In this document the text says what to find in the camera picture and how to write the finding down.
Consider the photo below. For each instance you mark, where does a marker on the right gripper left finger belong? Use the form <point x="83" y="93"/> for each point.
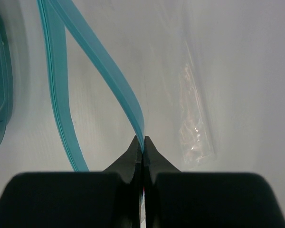
<point x="95" y="199"/>

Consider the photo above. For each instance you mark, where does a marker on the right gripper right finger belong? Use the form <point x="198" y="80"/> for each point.
<point x="175" y="199"/>

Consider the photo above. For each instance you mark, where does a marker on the clear zip top bag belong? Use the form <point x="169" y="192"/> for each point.
<point x="119" y="69"/>

